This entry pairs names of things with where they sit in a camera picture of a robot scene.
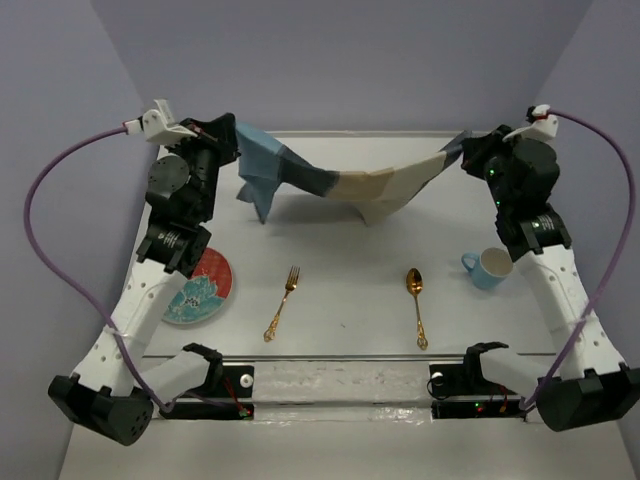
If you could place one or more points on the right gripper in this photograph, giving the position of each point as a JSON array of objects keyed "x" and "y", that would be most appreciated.
[{"x": 480, "y": 147}]

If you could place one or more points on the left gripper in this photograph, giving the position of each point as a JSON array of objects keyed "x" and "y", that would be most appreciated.
[{"x": 219, "y": 136}]

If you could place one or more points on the striped cloth placemat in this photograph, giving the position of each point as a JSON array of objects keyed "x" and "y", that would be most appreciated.
[{"x": 265, "y": 163}]

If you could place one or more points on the light blue mug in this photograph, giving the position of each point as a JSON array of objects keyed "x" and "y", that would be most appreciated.
[{"x": 488, "y": 268}]

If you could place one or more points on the red and teal plate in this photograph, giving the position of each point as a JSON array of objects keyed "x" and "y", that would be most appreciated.
[{"x": 204, "y": 294}]

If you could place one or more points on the gold spoon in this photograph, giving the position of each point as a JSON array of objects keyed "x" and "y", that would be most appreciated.
[{"x": 414, "y": 285}]

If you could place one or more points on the gold fork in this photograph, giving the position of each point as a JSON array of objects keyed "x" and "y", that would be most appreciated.
[{"x": 290, "y": 286}]

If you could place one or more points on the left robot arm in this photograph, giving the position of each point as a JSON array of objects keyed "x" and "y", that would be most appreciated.
[{"x": 106, "y": 392}]

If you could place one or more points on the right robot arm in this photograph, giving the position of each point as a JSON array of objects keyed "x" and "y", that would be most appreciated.
[{"x": 589, "y": 382}]

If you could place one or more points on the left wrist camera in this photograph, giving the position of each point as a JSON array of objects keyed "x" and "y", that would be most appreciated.
[{"x": 160, "y": 127}]

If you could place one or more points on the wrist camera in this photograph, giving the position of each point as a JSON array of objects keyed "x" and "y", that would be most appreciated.
[
  {"x": 160, "y": 127},
  {"x": 542, "y": 125}
]

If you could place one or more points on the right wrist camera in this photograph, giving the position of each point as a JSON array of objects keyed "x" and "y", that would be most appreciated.
[{"x": 542, "y": 125}]

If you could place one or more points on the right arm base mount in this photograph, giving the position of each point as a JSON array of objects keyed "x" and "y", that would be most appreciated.
[{"x": 455, "y": 397}]

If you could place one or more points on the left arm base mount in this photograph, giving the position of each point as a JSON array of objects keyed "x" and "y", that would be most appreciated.
[{"x": 229, "y": 400}]

